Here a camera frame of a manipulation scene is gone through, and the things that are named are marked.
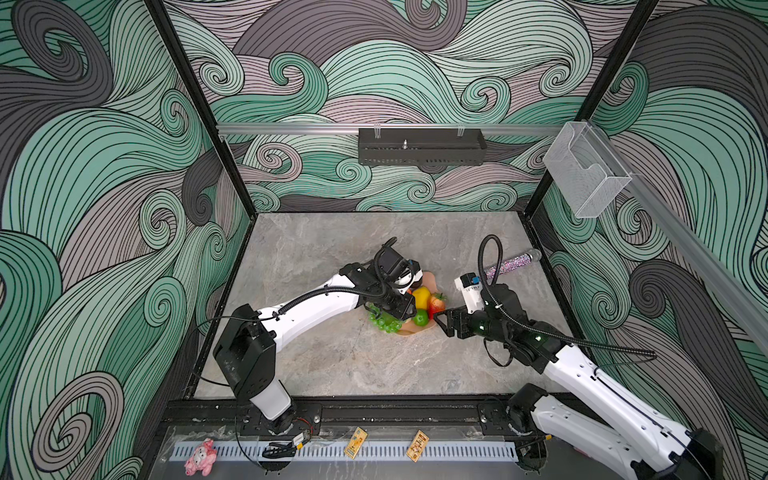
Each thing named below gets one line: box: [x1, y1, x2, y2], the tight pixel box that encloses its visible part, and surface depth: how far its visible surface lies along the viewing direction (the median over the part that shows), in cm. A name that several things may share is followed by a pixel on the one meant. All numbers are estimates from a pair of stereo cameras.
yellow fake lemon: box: [412, 286, 431, 309], surface depth 90 cm
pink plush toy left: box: [184, 438, 217, 477], surface depth 67 cm
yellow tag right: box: [406, 429, 430, 463], surface depth 70 cm
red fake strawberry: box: [428, 292, 448, 320], surface depth 86 cm
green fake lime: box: [413, 308, 429, 327], surface depth 85 cm
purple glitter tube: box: [485, 249, 542, 279], surface depth 103 cm
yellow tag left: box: [344, 426, 368, 460], surface depth 71 cm
